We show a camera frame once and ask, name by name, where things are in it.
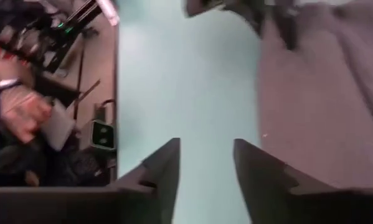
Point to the grey-brown towel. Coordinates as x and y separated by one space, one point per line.
314 109

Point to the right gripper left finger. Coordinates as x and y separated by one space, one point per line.
80 207

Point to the grey flat device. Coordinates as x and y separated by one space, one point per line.
58 127

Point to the person's wristband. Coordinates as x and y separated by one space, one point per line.
7 84

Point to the person's hand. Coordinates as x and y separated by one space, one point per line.
21 112

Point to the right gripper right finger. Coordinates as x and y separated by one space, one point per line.
298 205

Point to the silver aluminium bracket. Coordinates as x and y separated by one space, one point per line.
108 11

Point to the green table mat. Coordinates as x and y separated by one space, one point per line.
189 93

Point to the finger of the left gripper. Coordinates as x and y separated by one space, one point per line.
254 18
287 28

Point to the grey power strip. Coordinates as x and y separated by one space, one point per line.
102 135

